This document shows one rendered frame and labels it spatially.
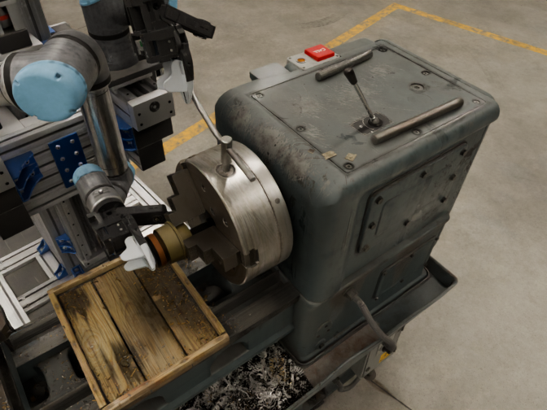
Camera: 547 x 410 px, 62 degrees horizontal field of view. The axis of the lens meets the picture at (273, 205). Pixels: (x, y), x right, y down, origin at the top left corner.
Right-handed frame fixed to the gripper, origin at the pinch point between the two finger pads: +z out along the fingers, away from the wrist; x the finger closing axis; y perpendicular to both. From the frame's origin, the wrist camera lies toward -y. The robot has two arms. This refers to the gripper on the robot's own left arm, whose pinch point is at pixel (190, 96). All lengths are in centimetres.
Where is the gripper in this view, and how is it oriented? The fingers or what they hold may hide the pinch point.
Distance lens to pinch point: 97.1
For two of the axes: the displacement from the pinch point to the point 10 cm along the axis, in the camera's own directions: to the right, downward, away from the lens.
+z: 1.6, 8.7, 4.8
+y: -8.1, 3.9, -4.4
